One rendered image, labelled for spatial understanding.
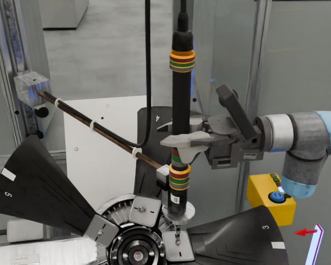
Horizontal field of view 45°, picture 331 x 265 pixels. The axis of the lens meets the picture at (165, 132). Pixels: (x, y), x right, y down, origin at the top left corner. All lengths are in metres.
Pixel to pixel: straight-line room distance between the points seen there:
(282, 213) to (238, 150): 0.56
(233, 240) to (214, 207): 0.90
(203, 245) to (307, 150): 0.32
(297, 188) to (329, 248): 1.49
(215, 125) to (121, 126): 0.46
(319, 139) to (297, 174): 0.09
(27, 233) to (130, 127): 0.40
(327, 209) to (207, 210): 0.61
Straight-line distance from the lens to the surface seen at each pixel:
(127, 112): 1.18
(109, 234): 0.94
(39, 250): 1.06
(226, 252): 0.96
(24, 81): 1.25
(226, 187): 1.83
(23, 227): 1.10
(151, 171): 0.95
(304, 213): 2.10
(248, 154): 0.81
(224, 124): 0.77
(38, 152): 0.90
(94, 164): 1.16
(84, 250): 1.05
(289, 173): 0.88
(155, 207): 0.92
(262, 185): 1.33
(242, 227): 1.02
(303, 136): 0.81
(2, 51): 1.28
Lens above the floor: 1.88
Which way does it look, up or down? 31 degrees down
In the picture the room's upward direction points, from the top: straight up
